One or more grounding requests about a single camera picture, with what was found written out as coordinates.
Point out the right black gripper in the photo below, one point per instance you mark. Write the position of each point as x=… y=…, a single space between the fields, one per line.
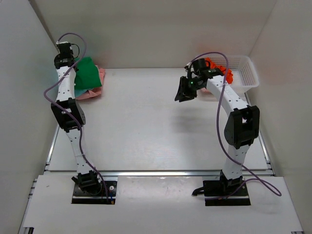
x=184 y=94

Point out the green t shirt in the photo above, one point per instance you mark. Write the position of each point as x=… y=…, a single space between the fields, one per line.
x=87 y=75

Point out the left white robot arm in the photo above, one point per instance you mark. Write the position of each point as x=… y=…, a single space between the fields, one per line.
x=70 y=118

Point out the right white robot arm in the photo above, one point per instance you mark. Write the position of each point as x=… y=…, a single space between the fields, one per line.
x=242 y=126

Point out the orange t shirt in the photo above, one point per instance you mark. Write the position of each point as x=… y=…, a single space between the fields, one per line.
x=212 y=65

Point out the white plastic basket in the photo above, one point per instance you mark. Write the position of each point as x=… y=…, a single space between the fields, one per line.
x=244 y=74

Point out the folded pink t shirt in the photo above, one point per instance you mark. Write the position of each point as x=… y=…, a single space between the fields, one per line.
x=95 y=92

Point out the folded cyan t shirt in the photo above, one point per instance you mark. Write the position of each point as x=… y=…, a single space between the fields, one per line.
x=78 y=92

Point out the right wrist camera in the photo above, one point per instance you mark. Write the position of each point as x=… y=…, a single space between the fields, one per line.
x=197 y=66

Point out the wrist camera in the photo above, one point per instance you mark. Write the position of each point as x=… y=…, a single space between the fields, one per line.
x=197 y=66
x=66 y=49

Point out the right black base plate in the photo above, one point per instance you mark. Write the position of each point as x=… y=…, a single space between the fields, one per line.
x=223 y=192

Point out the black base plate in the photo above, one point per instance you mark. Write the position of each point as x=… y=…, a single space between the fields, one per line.
x=223 y=192
x=98 y=197

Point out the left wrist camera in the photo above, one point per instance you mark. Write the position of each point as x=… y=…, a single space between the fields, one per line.
x=66 y=49

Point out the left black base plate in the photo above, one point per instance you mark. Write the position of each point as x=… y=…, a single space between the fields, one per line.
x=98 y=197

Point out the aluminium rail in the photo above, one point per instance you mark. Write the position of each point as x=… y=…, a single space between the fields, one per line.
x=267 y=172

